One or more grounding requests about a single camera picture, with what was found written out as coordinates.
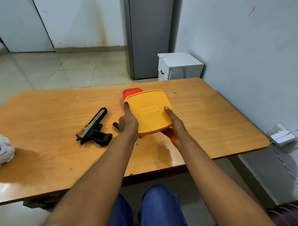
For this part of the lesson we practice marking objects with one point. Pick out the person's right hand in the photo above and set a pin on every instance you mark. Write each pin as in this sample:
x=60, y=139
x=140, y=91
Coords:
x=177, y=130

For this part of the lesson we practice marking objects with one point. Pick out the person's left hand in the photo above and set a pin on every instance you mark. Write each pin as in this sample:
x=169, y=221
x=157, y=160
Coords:
x=128, y=122

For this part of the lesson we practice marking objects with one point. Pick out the person's right thumb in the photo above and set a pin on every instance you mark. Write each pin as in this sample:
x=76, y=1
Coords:
x=169, y=114

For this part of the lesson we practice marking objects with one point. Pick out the person's left thumb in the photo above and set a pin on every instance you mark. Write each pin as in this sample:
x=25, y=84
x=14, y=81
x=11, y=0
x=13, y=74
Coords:
x=127, y=110

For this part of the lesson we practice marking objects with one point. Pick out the yellow square plastic container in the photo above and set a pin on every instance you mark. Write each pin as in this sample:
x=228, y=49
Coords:
x=149, y=113

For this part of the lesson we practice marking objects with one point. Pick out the person's right forearm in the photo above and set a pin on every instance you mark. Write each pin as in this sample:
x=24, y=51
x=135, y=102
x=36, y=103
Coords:
x=216, y=186

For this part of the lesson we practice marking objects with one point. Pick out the person's left forearm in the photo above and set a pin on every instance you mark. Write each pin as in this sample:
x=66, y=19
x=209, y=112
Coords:
x=93, y=181

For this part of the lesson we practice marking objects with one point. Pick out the red plastic container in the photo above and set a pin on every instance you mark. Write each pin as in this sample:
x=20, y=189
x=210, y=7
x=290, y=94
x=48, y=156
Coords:
x=130, y=92

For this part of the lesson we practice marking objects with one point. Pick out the black and yellow screwdriver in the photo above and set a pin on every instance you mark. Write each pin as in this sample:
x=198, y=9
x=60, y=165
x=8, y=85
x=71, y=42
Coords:
x=116, y=126

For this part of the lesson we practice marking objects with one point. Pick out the black and gold toy pistol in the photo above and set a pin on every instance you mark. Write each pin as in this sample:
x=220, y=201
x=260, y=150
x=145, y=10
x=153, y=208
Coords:
x=94, y=129

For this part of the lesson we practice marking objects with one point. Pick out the white bedside cabinet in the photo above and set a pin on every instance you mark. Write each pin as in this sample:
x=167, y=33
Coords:
x=179, y=66

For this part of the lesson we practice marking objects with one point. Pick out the grey refrigerator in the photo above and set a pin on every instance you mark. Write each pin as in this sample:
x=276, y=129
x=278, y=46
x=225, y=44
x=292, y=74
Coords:
x=150, y=38

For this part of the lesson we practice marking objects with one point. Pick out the person's blue jeans legs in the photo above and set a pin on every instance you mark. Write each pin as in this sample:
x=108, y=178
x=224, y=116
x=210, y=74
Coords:
x=149, y=207

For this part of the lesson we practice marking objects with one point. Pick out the white power adapter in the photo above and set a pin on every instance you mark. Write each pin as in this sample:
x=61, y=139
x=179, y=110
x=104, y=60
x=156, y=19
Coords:
x=282, y=137

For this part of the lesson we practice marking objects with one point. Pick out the white cloth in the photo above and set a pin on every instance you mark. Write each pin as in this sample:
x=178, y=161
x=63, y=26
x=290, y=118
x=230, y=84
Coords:
x=5, y=150

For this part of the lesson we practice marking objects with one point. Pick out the white door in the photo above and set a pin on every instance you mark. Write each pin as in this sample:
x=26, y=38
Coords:
x=23, y=25

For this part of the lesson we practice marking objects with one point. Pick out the purple striped fabric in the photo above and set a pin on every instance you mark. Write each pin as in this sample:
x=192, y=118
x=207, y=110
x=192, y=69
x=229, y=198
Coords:
x=285, y=214

